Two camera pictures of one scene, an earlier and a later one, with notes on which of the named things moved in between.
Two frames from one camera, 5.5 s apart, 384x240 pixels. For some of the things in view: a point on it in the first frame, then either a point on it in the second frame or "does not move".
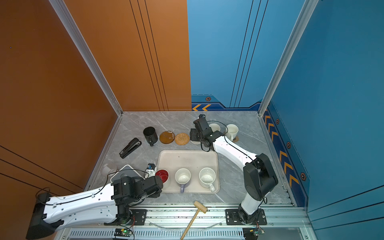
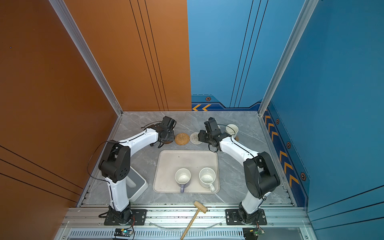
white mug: (232, 130) does not move
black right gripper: (193, 133) to (201, 136)
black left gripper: (157, 195) to (172, 135)
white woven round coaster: (195, 142) does not move
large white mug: (207, 177) does not move
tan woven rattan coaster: (182, 139) does not move
